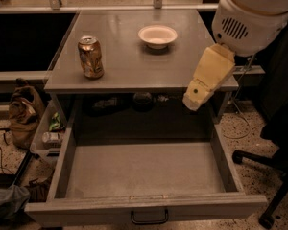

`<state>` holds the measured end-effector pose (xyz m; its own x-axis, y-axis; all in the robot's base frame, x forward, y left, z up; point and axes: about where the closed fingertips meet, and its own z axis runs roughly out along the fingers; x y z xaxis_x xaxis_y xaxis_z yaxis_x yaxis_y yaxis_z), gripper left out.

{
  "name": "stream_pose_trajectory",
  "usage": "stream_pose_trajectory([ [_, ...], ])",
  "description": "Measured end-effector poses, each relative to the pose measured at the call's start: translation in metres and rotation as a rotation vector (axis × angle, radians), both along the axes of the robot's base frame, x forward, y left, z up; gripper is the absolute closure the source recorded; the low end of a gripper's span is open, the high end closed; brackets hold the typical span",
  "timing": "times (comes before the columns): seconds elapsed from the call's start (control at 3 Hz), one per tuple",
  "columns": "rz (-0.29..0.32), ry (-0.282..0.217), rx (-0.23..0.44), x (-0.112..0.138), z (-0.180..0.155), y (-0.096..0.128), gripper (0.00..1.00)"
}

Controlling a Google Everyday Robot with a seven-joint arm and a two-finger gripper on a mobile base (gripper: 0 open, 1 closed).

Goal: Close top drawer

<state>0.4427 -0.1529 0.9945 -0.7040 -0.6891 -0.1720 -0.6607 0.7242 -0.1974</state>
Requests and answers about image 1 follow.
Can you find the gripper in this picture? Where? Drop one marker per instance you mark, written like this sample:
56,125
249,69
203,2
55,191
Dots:
246,28

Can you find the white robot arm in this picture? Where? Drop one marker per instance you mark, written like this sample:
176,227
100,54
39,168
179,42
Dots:
241,28

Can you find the green snack packet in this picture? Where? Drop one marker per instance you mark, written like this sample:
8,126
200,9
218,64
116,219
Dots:
56,123

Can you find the grey top drawer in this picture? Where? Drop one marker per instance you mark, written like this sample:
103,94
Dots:
100,181

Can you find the grey cloth bundle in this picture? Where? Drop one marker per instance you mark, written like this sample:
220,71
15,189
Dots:
12,200

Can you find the white bowl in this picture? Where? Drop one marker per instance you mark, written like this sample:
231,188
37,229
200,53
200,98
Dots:
157,36

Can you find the crushed orange soda can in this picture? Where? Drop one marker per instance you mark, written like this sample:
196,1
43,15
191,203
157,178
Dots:
91,56

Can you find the clear plastic bin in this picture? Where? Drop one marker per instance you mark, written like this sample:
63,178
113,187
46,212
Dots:
46,143

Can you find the brown paper bag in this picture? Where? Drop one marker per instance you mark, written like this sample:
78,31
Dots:
26,109

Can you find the grey cabinet table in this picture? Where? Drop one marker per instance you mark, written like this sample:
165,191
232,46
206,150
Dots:
132,67

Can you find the black drawer handle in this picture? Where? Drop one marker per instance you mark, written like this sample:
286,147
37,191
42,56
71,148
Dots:
149,218

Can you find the black office chair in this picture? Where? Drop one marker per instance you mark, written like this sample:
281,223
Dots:
274,95

